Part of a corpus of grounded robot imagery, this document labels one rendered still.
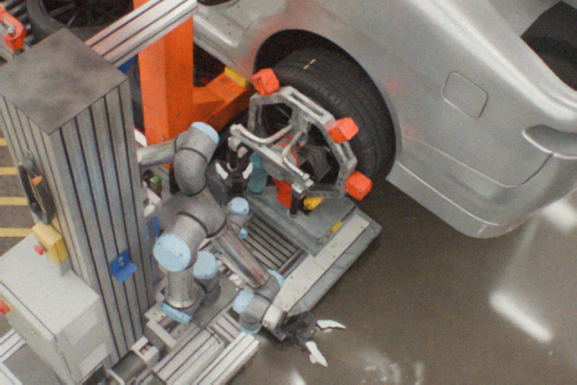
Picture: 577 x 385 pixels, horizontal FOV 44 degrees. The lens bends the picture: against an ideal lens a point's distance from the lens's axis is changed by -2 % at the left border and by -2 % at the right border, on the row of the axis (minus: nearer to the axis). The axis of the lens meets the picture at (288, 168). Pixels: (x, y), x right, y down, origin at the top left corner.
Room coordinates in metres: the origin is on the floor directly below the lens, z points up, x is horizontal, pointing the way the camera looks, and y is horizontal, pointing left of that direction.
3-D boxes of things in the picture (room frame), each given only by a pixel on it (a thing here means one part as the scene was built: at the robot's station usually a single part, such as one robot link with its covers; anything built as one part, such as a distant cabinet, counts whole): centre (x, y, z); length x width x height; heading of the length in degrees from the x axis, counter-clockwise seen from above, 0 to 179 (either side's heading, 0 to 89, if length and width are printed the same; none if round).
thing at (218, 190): (2.13, 0.25, 0.26); 0.42 x 0.18 x 0.35; 148
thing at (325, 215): (2.08, -0.12, 0.32); 0.40 x 0.30 x 0.28; 58
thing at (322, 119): (1.93, -0.03, 0.85); 0.54 x 0.07 x 0.54; 58
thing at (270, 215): (2.09, -0.09, 0.13); 0.50 x 0.36 x 0.10; 58
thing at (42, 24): (2.97, 1.29, 0.39); 0.66 x 0.66 x 0.24
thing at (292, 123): (1.88, 0.12, 1.03); 0.19 x 0.18 x 0.11; 148
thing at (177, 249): (1.06, 0.29, 1.19); 0.15 x 0.12 x 0.55; 162
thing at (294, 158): (1.87, 0.01, 0.85); 0.21 x 0.14 x 0.14; 148
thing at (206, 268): (1.18, 0.25, 0.98); 0.13 x 0.12 x 0.14; 162
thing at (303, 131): (1.78, -0.05, 1.03); 0.19 x 0.18 x 0.11; 148
